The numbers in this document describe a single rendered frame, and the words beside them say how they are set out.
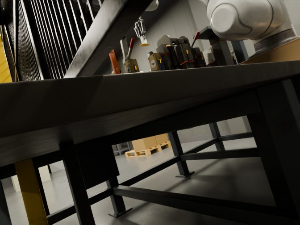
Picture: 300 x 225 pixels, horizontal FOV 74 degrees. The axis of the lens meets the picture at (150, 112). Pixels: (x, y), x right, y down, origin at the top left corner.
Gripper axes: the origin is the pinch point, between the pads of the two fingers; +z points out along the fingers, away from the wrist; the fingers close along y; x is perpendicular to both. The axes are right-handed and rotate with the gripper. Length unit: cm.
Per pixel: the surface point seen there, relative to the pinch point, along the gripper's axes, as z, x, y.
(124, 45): 13.7, 29.8, -19.2
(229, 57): 35, -42, -37
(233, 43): 21, -63, -31
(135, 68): 30.5, 29.7, -23.5
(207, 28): 14.5, -22.9, -40.5
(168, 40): 15.0, 1.4, -27.2
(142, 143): 100, -131, 294
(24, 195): 84, 99, 37
